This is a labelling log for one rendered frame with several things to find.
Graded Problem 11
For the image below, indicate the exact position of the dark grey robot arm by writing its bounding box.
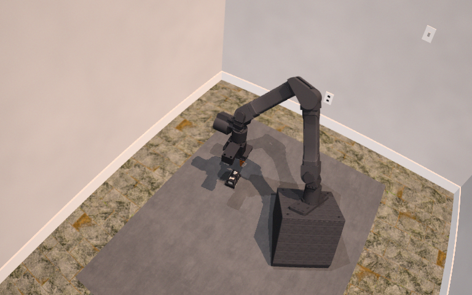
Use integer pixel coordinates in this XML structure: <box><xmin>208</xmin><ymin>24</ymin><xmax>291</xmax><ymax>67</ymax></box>
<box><xmin>213</xmin><ymin>76</ymin><xmax>329</xmax><ymax>216</ymax></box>

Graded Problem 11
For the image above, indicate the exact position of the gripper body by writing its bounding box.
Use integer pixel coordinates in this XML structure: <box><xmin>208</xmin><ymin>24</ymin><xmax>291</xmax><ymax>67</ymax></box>
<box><xmin>223</xmin><ymin>140</ymin><xmax>253</xmax><ymax>161</ymax></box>

